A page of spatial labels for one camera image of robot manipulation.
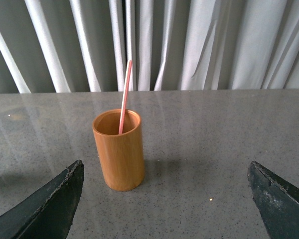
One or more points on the grey pleated curtain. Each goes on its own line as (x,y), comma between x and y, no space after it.
(65,46)

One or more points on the pink white chopstick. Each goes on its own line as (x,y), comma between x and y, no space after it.
(125,96)

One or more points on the orange bamboo chopstick holder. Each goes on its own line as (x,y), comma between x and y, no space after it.
(121,155)

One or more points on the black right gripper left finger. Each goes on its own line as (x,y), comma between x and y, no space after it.
(48,213)

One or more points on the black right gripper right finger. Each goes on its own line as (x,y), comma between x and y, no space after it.
(277,201)

